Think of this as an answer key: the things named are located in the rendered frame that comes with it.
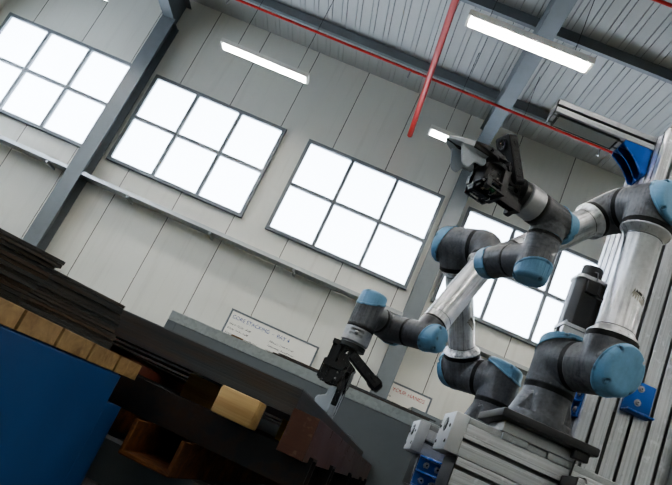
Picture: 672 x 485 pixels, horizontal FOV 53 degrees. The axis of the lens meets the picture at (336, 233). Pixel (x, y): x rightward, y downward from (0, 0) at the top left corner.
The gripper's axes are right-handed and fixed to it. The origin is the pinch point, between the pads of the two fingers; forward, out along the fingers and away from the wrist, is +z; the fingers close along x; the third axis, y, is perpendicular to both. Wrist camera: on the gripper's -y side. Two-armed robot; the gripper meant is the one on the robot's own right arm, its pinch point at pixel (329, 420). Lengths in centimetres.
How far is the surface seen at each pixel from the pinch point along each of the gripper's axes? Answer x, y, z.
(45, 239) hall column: -810, 656, -116
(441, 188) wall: -898, 100, -478
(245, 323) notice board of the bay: -866, 301, -126
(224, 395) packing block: 82, 4, 7
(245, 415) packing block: 82, 0, 8
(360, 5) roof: -687, 306, -634
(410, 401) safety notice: -909, 16, -122
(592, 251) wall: -939, -174, -479
